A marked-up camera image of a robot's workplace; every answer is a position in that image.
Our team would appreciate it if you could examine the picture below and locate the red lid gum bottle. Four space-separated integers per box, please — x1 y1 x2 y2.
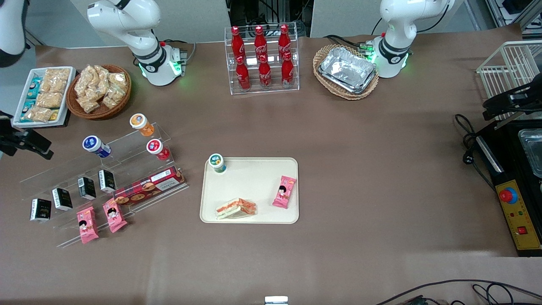
146 139 171 161

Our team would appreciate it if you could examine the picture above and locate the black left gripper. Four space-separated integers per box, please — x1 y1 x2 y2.
483 80 542 120

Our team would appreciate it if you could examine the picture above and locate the red cola bottle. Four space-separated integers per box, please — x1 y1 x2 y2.
253 25 268 60
235 55 252 92
281 52 296 88
278 24 293 58
258 54 273 90
230 25 246 62

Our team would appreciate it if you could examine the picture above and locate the orange lid gum bottle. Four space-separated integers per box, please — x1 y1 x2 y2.
130 113 155 137

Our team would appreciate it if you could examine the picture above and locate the small black white box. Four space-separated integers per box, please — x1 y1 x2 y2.
30 198 52 223
52 187 73 211
98 169 117 193
77 177 97 200

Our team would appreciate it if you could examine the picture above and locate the blue lid gum bottle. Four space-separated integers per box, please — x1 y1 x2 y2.
82 135 112 158

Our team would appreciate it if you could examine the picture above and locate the round brown wicker basket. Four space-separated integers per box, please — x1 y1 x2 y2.
66 64 132 120

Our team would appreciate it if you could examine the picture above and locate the aluminium foil tray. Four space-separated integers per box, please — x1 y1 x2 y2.
318 47 377 94

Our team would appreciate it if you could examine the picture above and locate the long black floor cable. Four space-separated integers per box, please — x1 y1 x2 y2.
373 279 542 305

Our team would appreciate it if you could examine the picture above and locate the black arm base cable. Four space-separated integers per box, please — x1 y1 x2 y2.
324 34 382 51

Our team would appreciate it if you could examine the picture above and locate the red tartan shortbread box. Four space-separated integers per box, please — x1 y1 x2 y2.
113 166 186 207

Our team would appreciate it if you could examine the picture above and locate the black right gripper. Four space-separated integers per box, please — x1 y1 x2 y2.
0 111 54 161

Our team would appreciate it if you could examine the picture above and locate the steel fryer pan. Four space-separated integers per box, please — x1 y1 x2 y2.
517 128 542 178

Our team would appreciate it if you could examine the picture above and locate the clear bag rice cracker bar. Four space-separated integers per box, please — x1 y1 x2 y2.
42 68 71 94
23 106 53 123
36 91 64 108

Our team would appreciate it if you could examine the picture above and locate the white rectangular snack tray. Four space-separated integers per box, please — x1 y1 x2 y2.
13 67 77 128

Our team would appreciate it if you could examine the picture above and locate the cream plastic serving tray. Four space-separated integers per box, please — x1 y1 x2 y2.
199 157 300 224

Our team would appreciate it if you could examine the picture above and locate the clear acrylic stepped display stand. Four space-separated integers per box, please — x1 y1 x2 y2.
19 122 190 248

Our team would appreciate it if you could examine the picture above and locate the black power cable with plug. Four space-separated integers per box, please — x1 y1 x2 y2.
454 113 496 191

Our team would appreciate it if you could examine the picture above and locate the triangle sandwich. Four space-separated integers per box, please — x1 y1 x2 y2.
215 197 257 220

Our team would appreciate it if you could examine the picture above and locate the oval light wicker basket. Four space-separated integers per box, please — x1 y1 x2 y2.
312 44 380 101

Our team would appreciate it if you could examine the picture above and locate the clear acrylic bottle stand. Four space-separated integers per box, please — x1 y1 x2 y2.
224 22 300 96

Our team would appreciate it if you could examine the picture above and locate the steel fryer handle bar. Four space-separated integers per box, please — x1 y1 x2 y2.
476 135 504 173

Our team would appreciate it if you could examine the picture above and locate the black equipment with cables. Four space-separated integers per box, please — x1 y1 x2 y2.
227 0 312 39

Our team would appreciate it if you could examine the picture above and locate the black tray under white tray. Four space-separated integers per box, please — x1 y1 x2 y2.
13 114 72 129

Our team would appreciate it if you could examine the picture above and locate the pink cartoon snack packet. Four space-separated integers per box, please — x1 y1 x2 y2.
103 198 128 233
272 175 297 209
77 206 100 244

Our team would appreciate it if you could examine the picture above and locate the white wire rack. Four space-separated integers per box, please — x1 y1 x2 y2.
476 40 542 123

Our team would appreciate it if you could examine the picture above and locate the yellow fryer control panel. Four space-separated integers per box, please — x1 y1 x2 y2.
495 180 542 251

